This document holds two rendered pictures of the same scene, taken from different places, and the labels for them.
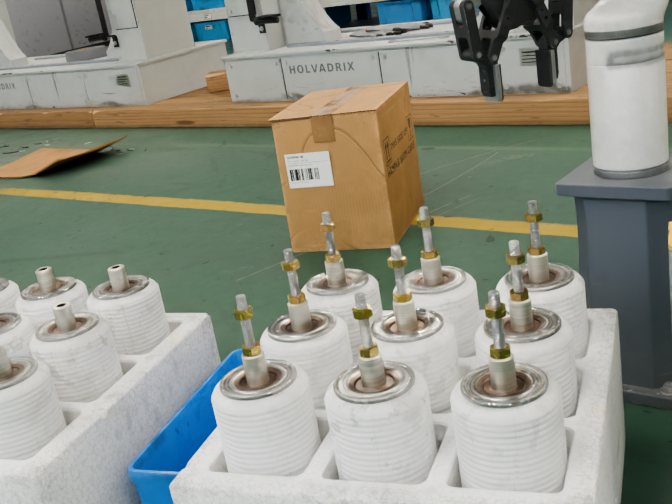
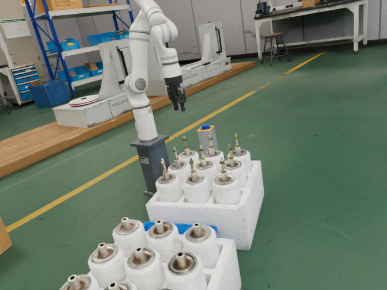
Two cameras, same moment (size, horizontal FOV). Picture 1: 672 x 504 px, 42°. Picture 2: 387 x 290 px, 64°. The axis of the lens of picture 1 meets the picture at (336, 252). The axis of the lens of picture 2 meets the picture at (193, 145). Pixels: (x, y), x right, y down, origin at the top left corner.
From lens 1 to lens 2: 1.40 m
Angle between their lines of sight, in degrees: 82
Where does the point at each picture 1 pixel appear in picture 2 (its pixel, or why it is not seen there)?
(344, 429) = (242, 172)
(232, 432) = (237, 189)
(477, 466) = (249, 166)
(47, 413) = not seen: hidden behind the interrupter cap
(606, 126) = (151, 128)
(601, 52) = (146, 110)
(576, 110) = not seen: outside the picture
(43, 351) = (175, 234)
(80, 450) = not seen: hidden behind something
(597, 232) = (158, 153)
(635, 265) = (166, 157)
